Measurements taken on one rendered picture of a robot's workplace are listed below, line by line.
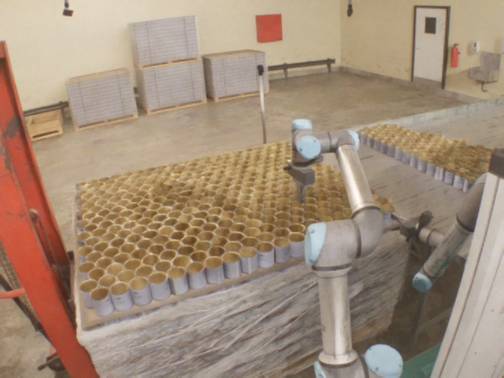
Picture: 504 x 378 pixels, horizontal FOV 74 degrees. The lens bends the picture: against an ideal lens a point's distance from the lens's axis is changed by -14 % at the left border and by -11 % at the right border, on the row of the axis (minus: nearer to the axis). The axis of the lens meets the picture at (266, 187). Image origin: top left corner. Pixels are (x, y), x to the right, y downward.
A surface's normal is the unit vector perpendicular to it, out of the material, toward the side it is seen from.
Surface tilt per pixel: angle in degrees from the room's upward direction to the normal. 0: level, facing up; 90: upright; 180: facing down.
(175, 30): 91
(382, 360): 8
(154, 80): 88
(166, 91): 91
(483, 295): 90
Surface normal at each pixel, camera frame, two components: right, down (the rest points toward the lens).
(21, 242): 0.44, 0.37
